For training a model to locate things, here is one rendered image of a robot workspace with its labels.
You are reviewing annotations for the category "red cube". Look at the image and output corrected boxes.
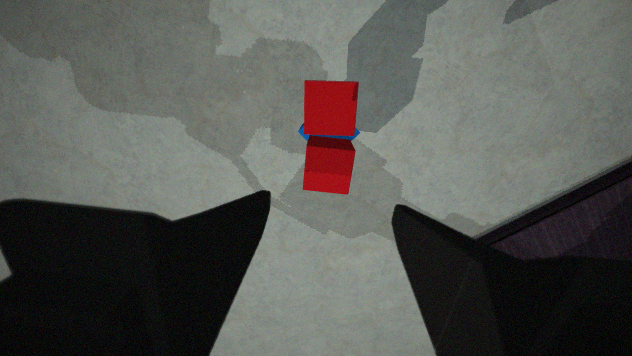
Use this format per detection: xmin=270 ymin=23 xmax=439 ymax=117
xmin=303 ymin=135 xmax=356 ymax=195
xmin=304 ymin=80 xmax=359 ymax=136

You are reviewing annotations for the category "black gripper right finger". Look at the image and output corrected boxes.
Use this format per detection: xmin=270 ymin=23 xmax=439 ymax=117
xmin=392 ymin=204 xmax=632 ymax=356

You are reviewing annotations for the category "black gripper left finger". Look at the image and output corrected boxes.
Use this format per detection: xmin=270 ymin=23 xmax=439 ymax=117
xmin=0 ymin=190 xmax=271 ymax=356

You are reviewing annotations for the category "blue cube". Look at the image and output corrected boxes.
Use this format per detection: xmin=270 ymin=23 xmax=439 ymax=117
xmin=298 ymin=123 xmax=360 ymax=141

